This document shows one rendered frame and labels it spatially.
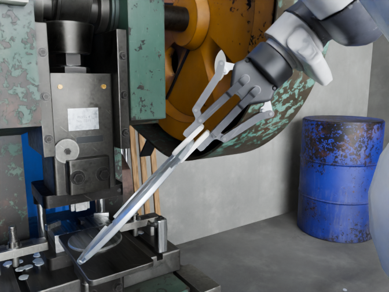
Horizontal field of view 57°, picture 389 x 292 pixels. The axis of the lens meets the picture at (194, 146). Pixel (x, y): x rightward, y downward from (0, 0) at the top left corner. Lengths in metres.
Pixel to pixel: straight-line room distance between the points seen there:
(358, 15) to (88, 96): 0.60
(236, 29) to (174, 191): 1.72
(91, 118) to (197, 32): 0.39
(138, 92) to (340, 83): 2.98
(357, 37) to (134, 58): 0.52
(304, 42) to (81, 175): 0.55
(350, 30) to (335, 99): 3.13
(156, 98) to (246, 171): 2.06
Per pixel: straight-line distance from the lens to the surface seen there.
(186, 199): 2.60
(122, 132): 0.88
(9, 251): 0.99
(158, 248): 0.99
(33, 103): 0.81
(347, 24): 0.52
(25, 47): 0.81
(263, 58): 0.58
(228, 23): 0.99
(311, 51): 0.56
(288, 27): 0.59
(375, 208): 0.20
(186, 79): 1.14
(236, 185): 2.86
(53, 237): 0.98
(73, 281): 0.91
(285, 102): 0.87
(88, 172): 0.87
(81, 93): 0.88
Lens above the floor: 1.15
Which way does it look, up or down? 10 degrees down
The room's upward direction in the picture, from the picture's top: straight up
